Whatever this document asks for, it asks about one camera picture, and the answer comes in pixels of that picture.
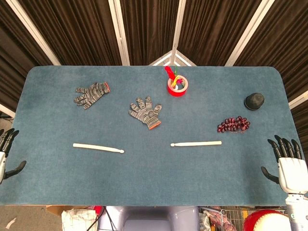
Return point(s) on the brown curtain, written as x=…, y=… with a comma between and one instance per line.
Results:
x=149, y=29

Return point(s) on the grey striped knit glove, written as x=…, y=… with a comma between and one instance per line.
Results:
x=92, y=95
x=145, y=113

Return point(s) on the small red object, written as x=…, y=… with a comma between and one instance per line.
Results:
x=98, y=209

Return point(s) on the white partition frame post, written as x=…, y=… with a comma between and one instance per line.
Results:
x=119, y=31
x=176, y=29
x=33, y=31
x=247, y=31

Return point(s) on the purple grape bunch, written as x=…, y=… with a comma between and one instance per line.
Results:
x=233, y=125

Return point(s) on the red cup with items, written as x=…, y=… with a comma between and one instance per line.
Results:
x=178, y=93

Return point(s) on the yellow fuzzy stem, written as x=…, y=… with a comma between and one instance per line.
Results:
x=176, y=79

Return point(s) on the white paper scrap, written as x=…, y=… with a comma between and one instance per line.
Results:
x=10, y=223

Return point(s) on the red and white ball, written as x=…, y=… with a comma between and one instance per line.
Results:
x=264, y=219

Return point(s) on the cardboard box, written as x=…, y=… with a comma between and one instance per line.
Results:
x=55, y=209

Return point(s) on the white checked cloth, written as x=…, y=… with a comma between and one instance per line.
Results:
x=77, y=220

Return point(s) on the red feather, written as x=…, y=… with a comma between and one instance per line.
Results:
x=169, y=71

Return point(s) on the blue felt table mat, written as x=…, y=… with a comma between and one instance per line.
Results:
x=154, y=173

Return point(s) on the cream wooden drumstick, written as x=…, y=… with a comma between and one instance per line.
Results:
x=96, y=146
x=197, y=144

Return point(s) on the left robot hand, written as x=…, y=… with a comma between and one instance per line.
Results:
x=2, y=163

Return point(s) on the lavender robot torso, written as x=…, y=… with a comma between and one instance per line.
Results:
x=149, y=219

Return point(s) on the black dome-shaped object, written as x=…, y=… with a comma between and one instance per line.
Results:
x=253, y=101

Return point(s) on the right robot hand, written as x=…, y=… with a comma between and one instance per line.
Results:
x=292, y=173

